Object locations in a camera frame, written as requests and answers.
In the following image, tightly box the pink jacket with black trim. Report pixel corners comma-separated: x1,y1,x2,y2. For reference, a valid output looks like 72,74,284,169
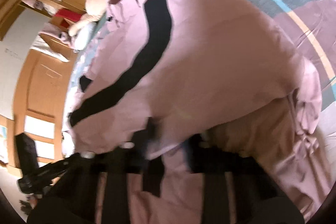
68,0,332,223

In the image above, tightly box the wooden door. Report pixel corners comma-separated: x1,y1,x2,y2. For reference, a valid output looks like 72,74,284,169
7,50,77,168

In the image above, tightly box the light blue round pillow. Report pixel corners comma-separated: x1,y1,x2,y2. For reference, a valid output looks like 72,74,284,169
72,22,97,52

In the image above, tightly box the red box on shelf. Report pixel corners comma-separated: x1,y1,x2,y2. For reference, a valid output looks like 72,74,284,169
55,9,82,23

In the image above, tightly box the pink cloth hanging on wall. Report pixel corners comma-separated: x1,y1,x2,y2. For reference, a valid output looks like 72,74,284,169
39,22,73,48

